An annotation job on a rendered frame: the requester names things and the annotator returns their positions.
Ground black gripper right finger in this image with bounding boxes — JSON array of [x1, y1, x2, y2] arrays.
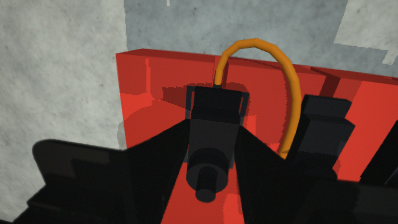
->
[[234, 126, 398, 224]]

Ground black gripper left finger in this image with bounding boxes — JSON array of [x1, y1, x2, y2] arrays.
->
[[32, 119, 190, 224]]

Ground black micro servo with orange cable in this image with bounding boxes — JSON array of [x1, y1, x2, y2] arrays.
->
[[186, 38, 302, 202]]

